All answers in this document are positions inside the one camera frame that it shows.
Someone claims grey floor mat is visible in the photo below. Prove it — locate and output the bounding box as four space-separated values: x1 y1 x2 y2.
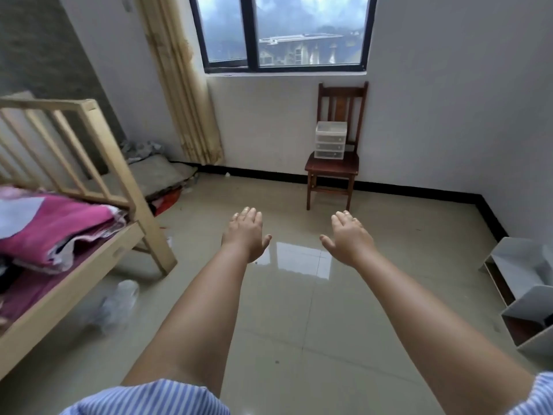
100 154 200 202

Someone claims dark wooden chair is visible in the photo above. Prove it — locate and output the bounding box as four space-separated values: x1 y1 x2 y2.
304 81 370 212

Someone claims white shelf unit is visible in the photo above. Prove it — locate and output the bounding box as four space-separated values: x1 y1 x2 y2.
478 237 553 364

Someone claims maroon bed sheet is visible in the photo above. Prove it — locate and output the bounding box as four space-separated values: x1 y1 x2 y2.
0 235 119 325

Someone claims light wooden bed frame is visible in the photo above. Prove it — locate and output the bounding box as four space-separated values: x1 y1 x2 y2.
0 98 178 381

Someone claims person's right forearm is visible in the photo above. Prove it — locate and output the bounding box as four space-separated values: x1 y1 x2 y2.
352 250 537 415

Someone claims black framed window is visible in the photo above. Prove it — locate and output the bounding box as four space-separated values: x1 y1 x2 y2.
189 0 378 74

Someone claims person's right hand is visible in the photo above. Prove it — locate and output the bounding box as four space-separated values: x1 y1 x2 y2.
320 210 377 269

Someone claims crumpled grey cloth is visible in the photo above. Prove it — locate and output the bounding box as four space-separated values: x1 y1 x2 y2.
120 140 163 165

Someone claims person's left hand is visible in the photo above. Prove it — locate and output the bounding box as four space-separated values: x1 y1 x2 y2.
221 207 273 264

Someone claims person's left forearm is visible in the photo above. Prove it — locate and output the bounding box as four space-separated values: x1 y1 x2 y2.
121 244 250 399

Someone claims pink blanket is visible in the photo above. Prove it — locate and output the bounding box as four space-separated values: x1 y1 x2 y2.
0 187 128 273

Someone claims blue striped shirt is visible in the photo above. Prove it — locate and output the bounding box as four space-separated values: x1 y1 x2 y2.
60 371 553 415

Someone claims white cloth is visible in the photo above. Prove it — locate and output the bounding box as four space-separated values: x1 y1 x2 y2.
0 196 45 241

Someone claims red cloth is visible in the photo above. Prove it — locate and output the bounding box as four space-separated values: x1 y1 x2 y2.
149 187 183 217

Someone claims clear plastic drawer organizer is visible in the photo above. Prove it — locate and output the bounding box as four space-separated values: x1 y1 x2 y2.
314 121 348 160

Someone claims beige curtain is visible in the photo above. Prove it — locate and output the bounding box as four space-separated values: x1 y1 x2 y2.
137 0 225 166

